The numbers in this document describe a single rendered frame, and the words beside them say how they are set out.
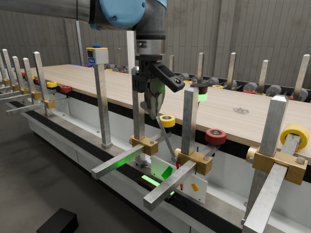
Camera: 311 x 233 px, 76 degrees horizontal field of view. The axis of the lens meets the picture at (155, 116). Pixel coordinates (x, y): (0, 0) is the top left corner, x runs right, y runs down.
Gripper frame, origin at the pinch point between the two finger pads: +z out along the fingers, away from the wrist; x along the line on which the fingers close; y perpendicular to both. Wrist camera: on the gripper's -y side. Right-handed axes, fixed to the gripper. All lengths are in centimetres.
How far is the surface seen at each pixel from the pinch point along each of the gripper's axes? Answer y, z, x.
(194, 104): -10.5, -4.9, -7.1
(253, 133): -24.6, 10.9, -33.3
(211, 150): -14.5, 15.5, -16.5
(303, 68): -29, -7, -115
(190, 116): -10.3, -0.8, -6.1
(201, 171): -16.5, 17.6, -5.3
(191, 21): 211, -57, -371
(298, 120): -37, 11, -61
